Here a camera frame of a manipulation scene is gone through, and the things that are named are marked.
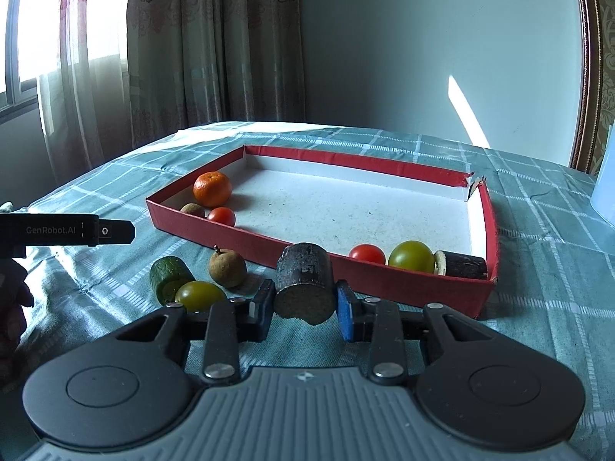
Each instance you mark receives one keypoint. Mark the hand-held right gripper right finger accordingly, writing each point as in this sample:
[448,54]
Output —
[347,312]

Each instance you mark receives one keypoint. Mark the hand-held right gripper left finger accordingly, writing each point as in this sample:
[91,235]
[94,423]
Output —
[264,312]

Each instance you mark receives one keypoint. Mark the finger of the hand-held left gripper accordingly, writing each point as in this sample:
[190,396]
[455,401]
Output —
[117,231]

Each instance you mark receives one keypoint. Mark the thick dark eggplant piece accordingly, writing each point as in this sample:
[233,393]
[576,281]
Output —
[305,278]

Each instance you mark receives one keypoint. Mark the red cherry tomato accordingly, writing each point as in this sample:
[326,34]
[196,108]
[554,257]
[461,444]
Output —
[222,216]
[367,253]

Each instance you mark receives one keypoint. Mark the small brown round fruit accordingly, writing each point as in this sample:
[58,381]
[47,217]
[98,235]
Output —
[192,210]

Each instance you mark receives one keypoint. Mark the green tomato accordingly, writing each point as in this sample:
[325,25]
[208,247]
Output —
[199,296]
[411,255]

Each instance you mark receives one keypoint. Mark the orange tangerine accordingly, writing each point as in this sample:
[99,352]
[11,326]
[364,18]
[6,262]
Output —
[212,188]

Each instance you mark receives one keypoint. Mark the red cardboard box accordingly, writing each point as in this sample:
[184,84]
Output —
[346,206]

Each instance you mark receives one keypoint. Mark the long dark eggplant piece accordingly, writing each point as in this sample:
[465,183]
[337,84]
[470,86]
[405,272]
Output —
[463,266]

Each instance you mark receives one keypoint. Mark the person's left hand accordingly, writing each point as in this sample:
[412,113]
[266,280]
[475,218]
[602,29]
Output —
[10,312]

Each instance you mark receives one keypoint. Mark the brown longan with stem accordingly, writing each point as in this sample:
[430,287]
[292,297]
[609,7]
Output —
[227,268]

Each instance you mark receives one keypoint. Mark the green cucumber piece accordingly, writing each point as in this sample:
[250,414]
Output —
[170,276]

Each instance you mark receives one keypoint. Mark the sheer white curtain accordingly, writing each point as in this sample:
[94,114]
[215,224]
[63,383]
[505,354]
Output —
[81,67]

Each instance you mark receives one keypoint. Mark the patterned brown curtain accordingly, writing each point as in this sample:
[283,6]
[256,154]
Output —
[216,43]

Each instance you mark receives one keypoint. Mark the light blue kettle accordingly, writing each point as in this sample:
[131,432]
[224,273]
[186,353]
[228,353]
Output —
[605,182]

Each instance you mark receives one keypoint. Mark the window with dark frame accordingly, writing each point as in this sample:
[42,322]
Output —
[17,33]

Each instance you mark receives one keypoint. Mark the dark wooden frame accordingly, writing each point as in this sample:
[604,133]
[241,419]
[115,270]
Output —
[588,57]

